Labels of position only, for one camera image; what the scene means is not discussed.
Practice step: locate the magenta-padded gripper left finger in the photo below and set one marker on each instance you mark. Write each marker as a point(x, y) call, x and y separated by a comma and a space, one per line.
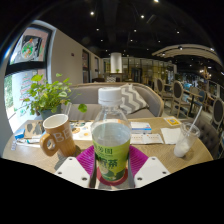
point(73, 170)

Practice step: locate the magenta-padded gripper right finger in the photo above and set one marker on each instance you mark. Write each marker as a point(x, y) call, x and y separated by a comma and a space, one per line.
point(148, 170)

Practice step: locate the green-label clear drink bottle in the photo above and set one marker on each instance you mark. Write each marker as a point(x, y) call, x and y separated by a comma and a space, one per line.
point(111, 146)

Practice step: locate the long white leaflet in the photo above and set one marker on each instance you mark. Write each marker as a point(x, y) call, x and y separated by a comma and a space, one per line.
point(148, 138)

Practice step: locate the tan ceramic mug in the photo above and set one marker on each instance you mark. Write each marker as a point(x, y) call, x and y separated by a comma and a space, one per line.
point(63, 138)

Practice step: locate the white printed brochure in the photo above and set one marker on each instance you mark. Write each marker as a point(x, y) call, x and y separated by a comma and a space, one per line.
point(83, 131)

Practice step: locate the white paper napkin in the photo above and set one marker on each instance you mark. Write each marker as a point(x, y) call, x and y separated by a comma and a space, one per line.
point(170, 136)

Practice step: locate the clear plastic cup with straw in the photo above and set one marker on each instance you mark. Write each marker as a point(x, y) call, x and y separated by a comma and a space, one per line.
point(185, 141)

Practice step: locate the yellow card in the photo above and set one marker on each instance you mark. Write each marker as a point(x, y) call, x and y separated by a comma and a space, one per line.
point(172, 121)

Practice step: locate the brown tabletop sign card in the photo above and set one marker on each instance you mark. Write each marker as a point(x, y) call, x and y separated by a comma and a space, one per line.
point(33, 129)

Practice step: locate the grey tufted armchair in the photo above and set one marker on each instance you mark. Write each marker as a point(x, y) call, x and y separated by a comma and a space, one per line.
point(208, 136)

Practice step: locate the grey white chevron pillow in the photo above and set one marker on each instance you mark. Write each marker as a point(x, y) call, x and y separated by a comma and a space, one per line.
point(133, 100)

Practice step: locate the grey curved sofa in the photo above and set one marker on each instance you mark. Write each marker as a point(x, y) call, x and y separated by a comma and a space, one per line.
point(88, 95)

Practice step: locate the green potted plant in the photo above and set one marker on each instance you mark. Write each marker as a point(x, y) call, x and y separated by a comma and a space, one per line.
point(45, 96)

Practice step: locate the group of dining chairs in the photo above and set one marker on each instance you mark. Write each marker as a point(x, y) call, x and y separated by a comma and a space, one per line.
point(180, 95)

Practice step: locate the white round column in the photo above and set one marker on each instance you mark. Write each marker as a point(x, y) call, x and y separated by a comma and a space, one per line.
point(116, 62)

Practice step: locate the window with holiday stickers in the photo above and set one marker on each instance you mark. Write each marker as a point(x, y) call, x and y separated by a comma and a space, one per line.
point(28, 50)

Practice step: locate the group of ceiling spotlights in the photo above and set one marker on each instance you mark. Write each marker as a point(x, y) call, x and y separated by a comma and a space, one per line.
point(141, 16)

